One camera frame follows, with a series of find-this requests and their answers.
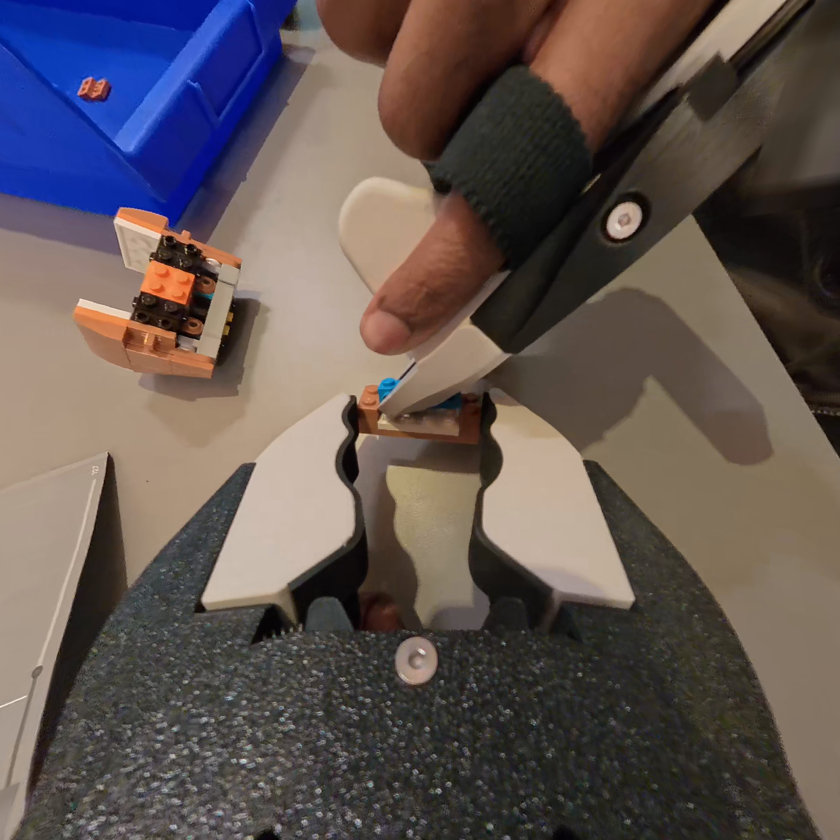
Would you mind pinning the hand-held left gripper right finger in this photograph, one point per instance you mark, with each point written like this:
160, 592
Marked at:
551, 525

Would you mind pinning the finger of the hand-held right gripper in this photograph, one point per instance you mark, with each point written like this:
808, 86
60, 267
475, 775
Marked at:
453, 374

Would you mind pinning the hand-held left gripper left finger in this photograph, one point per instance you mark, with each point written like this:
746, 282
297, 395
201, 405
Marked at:
282, 518

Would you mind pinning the white studded plate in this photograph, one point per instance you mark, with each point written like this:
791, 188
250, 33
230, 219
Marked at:
426, 425

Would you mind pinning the long blue brick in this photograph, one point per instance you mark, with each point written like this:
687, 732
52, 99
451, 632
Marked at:
388, 384

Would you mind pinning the long orange studded plate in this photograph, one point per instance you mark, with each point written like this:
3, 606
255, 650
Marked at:
420, 433

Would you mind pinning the tan two-stud brick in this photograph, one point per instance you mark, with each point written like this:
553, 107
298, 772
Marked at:
369, 400

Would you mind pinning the brown toy brick model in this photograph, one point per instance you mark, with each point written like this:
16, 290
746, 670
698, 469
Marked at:
157, 308

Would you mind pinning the grey instruction booklet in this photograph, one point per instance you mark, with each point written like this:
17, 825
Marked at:
39, 558

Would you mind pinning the blue plastic bin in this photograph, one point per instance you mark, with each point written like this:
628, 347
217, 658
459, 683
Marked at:
65, 131

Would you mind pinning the brown plate piece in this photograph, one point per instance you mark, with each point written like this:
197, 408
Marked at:
94, 88

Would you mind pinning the grey desk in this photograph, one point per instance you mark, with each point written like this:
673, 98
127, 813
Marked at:
262, 164

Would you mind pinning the person's right hand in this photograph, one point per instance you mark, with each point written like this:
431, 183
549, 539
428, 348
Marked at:
446, 65

